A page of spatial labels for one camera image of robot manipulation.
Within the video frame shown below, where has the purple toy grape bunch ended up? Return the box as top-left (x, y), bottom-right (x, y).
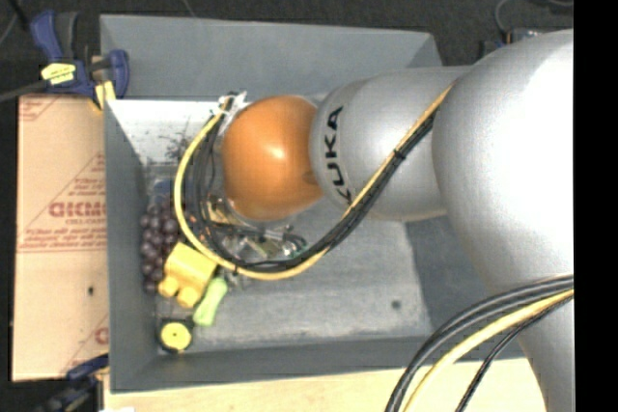
top-left (139, 196), bottom-right (182, 296)

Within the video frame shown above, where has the brown cardboard board red print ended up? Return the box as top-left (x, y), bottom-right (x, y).
top-left (12, 94), bottom-right (112, 382)

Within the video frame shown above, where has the light green toy piece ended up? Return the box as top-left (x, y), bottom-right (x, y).
top-left (192, 276), bottom-right (229, 327)

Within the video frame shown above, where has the yellow toy block vehicle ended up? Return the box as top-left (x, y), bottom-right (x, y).
top-left (157, 241), bottom-right (218, 310)

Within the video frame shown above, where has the yellow and black round tool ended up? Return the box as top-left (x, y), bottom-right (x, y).
top-left (154, 316), bottom-right (196, 355)

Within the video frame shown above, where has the grey metal bin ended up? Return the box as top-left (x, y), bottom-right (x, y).
top-left (98, 14), bottom-right (528, 392)

